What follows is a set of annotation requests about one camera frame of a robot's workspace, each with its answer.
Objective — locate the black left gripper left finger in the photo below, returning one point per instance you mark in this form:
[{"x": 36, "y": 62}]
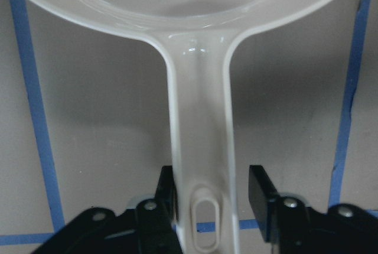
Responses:
[{"x": 146, "y": 228}]

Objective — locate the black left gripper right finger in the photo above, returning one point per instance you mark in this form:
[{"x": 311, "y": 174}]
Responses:
[{"x": 291, "y": 226}]

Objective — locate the beige plastic dustpan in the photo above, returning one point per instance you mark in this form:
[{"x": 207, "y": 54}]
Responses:
[{"x": 197, "y": 39}]

